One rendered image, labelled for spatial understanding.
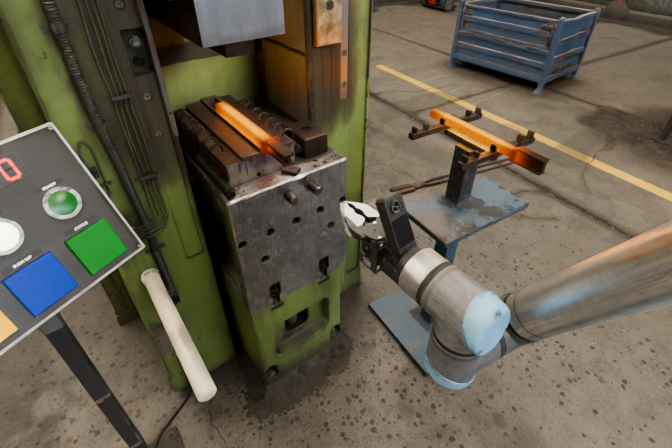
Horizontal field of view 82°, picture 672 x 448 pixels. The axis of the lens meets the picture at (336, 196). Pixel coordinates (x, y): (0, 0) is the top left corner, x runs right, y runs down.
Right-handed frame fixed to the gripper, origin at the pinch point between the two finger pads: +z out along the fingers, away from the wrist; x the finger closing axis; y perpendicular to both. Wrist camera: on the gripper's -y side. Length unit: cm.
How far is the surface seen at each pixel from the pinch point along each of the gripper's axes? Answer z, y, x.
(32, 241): 17, -5, -52
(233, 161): 34.4, 2.9, -9.9
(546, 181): 40, 101, 209
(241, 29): 33.0, -28.6, -3.3
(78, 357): 23, 31, -57
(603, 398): -53, 101, 86
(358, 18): 48, -23, 42
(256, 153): 33.0, 2.0, -3.9
